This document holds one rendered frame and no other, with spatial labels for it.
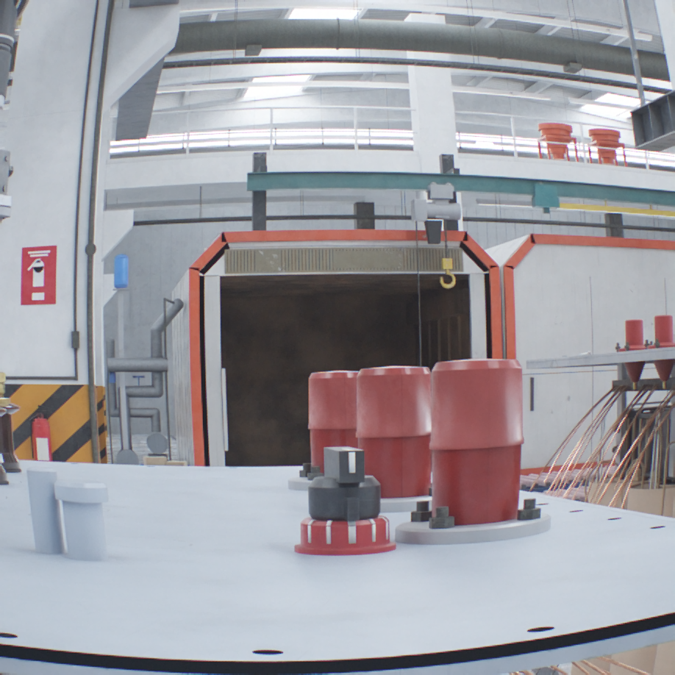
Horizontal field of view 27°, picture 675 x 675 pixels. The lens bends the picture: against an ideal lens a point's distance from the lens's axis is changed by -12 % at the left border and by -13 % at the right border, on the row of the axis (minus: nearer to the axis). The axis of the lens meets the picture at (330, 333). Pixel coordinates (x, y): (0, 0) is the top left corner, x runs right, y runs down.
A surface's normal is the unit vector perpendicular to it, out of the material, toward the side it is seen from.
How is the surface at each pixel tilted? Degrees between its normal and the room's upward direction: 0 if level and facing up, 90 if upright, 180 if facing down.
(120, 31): 90
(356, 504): 90
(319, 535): 88
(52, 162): 90
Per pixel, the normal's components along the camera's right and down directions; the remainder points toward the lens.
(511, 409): 0.63, -0.06
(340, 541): -0.16, -0.06
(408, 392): 0.29, -0.06
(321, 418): -0.56, -0.04
